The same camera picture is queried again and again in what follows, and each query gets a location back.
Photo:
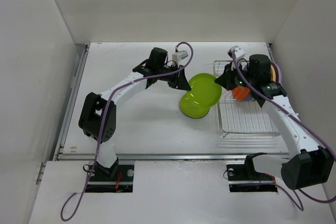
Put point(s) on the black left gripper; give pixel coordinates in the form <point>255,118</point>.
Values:
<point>180,82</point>

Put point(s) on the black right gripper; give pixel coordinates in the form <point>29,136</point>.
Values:
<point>226,80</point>

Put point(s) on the orange plate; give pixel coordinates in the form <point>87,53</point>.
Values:
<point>241,93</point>

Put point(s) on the green plate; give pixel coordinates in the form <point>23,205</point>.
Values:
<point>205,92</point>
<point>187,106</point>

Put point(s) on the blue plate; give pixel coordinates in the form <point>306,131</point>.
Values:
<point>250,98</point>

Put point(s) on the black plate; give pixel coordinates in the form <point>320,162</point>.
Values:
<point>196,116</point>

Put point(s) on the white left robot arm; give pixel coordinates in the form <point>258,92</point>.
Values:
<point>99,112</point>

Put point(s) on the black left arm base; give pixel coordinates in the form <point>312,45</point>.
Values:
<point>117,179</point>

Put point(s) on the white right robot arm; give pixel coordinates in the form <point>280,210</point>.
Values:
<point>310,161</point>

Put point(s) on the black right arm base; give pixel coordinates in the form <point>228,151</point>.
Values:
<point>243,178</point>

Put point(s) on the purple plate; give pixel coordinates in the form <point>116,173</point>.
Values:
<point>279,74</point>

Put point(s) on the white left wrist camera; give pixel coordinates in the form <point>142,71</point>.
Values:
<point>178,56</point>

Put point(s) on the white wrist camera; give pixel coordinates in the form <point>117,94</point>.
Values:
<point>178,56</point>
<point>236,52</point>

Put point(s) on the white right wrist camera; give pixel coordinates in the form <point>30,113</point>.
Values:
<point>236,52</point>

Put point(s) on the chrome wire dish rack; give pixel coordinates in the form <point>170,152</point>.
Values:
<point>242,118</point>

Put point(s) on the aluminium table rail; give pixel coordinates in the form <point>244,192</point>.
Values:
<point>67,108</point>

